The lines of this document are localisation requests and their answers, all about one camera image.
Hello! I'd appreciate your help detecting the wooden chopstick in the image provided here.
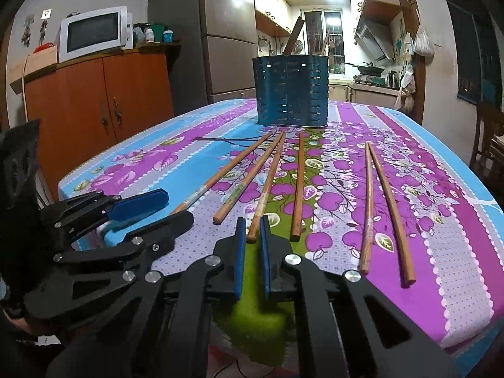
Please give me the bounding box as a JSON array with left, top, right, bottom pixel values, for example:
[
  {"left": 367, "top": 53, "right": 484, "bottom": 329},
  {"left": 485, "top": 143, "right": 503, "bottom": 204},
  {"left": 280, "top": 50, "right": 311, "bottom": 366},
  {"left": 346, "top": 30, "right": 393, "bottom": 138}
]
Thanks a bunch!
[
  {"left": 289, "top": 132, "right": 305, "bottom": 242},
  {"left": 359, "top": 142, "right": 374, "bottom": 276},
  {"left": 283, "top": 16, "right": 305, "bottom": 55},
  {"left": 213, "top": 132, "right": 284, "bottom": 224},
  {"left": 171, "top": 132, "right": 272, "bottom": 215},
  {"left": 319, "top": 27, "right": 330, "bottom": 55},
  {"left": 246, "top": 131, "right": 285, "bottom": 244},
  {"left": 366, "top": 142, "right": 416, "bottom": 289}
]

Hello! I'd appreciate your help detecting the kitchen window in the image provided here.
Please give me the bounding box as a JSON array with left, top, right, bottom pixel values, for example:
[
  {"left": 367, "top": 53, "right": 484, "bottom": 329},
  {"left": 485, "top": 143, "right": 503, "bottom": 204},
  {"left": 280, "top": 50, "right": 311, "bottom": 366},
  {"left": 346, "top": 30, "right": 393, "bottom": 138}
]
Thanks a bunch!
[{"left": 301, "top": 7, "right": 346, "bottom": 75}]

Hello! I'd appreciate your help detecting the person left hand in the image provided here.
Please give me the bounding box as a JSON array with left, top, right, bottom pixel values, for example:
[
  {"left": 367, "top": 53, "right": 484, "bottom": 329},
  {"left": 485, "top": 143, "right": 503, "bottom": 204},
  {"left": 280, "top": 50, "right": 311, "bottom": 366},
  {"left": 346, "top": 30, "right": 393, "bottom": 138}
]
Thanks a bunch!
[{"left": 3, "top": 311, "right": 42, "bottom": 336}]

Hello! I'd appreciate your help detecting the orange wooden cabinet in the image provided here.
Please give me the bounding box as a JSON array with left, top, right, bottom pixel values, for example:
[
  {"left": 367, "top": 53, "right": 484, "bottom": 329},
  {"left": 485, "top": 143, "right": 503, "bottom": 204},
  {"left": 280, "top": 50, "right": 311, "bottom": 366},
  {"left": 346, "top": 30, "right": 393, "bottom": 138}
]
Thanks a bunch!
[{"left": 13, "top": 43, "right": 181, "bottom": 197}]

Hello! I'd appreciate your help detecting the colourful floral tablecloth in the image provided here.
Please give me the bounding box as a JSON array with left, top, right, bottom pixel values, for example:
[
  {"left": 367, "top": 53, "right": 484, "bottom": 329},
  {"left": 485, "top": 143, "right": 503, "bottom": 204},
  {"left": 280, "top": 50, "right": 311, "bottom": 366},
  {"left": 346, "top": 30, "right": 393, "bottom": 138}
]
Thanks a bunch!
[{"left": 58, "top": 99, "right": 503, "bottom": 377}]

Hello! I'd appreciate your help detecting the cardboard box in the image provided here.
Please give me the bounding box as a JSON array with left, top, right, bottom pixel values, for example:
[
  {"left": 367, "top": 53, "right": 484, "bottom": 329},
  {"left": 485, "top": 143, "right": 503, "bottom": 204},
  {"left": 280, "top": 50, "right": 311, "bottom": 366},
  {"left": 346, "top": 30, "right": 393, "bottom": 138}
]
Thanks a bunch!
[{"left": 7, "top": 45, "right": 58, "bottom": 84}]

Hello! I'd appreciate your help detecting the white microwave oven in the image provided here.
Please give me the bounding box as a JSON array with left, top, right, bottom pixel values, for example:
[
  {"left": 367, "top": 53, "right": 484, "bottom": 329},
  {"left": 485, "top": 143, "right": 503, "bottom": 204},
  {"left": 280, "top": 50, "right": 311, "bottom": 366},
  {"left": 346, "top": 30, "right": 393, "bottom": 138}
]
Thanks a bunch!
[{"left": 58, "top": 6, "right": 133, "bottom": 62}]

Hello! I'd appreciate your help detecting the blue perforated utensil holder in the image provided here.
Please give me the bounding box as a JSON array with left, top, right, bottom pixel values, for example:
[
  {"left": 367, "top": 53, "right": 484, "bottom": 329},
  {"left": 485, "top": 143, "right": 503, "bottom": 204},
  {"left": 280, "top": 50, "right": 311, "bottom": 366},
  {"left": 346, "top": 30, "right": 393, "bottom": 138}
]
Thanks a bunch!
[{"left": 253, "top": 55, "right": 329, "bottom": 128}]

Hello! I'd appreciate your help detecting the white medicine bottle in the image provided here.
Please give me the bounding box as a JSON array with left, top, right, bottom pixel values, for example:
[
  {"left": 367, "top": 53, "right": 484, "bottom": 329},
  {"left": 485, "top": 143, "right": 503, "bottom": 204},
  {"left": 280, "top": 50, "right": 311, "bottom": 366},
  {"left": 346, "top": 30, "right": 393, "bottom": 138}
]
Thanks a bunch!
[{"left": 144, "top": 26, "right": 155, "bottom": 43}]

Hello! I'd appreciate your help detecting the blue lidded cup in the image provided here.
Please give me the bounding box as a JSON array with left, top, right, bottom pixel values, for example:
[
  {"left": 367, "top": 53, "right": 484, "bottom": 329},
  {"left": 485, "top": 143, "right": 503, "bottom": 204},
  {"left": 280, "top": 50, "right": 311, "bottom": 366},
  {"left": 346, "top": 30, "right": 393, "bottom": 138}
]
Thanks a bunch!
[{"left": 162, "top": 30, "right": 174, "bottom": 43}]

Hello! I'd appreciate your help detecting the wooden chair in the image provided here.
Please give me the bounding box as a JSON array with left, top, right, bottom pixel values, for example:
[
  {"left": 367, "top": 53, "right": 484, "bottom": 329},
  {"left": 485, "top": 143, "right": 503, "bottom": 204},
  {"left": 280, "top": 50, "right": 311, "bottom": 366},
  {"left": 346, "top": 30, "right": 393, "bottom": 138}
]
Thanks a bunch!
[{"left": 469, "top": 102, "right": 503, "bottom": 180}]

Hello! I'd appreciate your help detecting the brown three-door refrigerator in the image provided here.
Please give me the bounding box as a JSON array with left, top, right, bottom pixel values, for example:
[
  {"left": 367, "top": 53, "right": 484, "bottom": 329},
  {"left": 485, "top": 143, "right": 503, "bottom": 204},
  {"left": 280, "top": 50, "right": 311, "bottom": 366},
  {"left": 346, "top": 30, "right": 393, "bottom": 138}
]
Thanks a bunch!
[{"left": 148, "top": 0, "right": 258, "bottom": 114}]

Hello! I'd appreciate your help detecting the black wok on stove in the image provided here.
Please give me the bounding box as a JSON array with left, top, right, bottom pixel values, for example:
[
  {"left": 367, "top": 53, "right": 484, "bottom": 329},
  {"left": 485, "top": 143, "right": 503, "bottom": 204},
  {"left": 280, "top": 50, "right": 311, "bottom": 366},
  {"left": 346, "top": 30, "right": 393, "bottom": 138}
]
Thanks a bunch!
[{"left": 346, "top": 62, "right": 384, "bottom": 77}]

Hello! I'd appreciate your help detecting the steel electric kettle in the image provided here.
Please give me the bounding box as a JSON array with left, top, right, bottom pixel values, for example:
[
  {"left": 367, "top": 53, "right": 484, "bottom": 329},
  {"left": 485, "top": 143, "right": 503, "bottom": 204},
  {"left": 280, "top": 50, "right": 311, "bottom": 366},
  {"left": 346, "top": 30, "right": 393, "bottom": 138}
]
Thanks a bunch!
[{"left": 386, "top": 70, "right": 400, "bottom": 90}]

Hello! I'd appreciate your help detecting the steel range hood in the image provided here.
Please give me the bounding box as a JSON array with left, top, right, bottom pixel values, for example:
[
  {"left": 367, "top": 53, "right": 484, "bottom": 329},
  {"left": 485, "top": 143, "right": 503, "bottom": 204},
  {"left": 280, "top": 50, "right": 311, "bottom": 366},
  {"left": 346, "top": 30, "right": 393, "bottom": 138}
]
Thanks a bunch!
[{"left": 354, "top": 17, "right": 395, "bottom": 62}]

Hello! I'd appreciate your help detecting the white hanging plastic bag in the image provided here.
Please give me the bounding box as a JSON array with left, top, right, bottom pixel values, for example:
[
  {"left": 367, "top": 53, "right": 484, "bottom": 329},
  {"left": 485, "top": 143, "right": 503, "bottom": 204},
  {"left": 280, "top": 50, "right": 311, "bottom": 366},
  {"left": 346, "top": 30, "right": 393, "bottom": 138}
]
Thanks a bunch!
[{"left": 414, "top": 25, "right": 435, "bottom": 57}]

